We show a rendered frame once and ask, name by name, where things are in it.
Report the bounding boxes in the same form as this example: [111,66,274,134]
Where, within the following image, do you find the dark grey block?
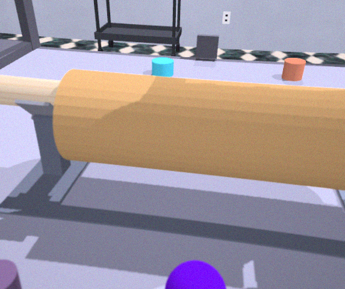
[196,34,219,59]

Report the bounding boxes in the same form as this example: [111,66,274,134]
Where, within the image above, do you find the light blue cylinder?
[152,57,174,77]

